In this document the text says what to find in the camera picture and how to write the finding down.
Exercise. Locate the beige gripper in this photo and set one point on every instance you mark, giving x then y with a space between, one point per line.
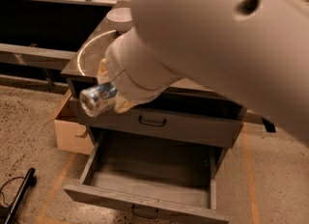
115 61

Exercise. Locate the silver blue redbull can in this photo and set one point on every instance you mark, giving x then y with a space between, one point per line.
98 99

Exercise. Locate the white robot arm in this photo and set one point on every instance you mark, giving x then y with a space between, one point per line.
254 52

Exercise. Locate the closed grey upper drawer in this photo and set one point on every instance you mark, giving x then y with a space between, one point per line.
163 124

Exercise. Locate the grey drawer cabinet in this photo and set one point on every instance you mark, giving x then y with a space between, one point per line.
183 97

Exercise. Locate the open grey lower drawer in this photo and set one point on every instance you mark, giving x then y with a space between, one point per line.
150 178

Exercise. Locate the cardboard box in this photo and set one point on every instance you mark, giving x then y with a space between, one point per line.
71 136

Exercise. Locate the white ceramic bowl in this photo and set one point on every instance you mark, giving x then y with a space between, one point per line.
120 19

